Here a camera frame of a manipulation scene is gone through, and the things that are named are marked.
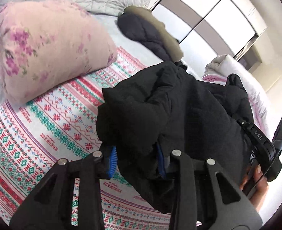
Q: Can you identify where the black garment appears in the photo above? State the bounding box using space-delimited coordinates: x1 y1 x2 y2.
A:
96 61 253 213

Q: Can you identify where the person's right hand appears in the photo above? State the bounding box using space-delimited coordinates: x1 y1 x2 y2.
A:
239 165 268 204

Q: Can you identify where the patterned knit-print bed sheet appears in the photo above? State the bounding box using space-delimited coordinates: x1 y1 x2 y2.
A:
0 47 170 229

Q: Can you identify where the pink and white bedding pile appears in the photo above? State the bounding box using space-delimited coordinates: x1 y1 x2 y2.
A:
202 55 272 138

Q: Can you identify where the white sliding-door wardrobe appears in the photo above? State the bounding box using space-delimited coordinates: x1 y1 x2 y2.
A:
150 0 267 63

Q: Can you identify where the pink floral folded quilt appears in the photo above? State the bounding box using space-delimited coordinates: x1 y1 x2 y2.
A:
0 0 117 104

